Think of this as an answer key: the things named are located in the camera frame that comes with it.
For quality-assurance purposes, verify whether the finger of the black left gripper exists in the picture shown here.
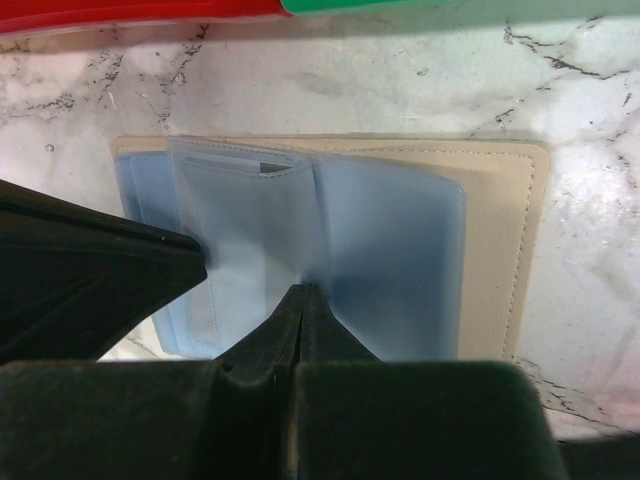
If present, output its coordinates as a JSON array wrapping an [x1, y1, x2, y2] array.
[[1, 181, 206, 363]]

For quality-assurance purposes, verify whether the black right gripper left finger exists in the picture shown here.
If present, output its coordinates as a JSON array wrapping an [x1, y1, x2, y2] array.
[[1, 285, 306, 479]]

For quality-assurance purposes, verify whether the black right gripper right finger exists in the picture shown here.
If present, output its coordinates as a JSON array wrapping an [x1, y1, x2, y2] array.
[[297, 286, 567, 479]]

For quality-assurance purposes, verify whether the silver card with magstripe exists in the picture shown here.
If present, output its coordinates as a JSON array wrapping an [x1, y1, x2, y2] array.
[[173, 157, 292, 177]]

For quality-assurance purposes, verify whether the red plastic bin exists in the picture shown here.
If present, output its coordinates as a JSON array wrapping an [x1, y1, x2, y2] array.
[[1, 0, 290, 35]]

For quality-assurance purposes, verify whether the green plastic bin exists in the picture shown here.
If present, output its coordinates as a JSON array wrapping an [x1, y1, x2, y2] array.
[[281, 0, 455, 16]]

